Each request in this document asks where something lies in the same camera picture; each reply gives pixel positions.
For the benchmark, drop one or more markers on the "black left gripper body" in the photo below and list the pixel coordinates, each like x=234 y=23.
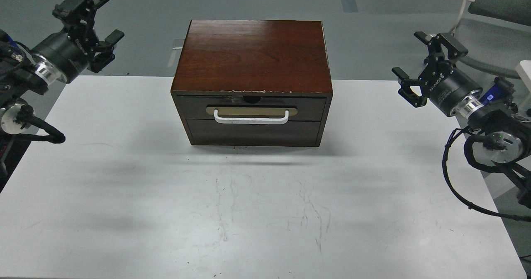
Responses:
x=63 y=56

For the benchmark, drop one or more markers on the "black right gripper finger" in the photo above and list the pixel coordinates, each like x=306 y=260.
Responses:
x=406 y=84
x=442 y=48

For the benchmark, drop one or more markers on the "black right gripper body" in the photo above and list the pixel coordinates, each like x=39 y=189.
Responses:
x=447 y=86

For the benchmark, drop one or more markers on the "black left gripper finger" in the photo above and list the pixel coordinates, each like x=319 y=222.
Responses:
x=78 y=18
x=104 y=51

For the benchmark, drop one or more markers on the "wooden drawer with white handle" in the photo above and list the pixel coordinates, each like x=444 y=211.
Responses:
x=203 y=107

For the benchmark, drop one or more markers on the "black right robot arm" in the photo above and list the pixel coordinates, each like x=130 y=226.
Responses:
x=498 y=136

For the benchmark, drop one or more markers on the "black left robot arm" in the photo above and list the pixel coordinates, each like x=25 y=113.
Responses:
x=18 y=119

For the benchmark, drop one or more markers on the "dark wooden drawer cabinet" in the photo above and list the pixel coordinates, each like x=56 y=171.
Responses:
x=278 y=58

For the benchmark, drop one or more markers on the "grey office chair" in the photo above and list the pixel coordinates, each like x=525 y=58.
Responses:
x=496 y=34

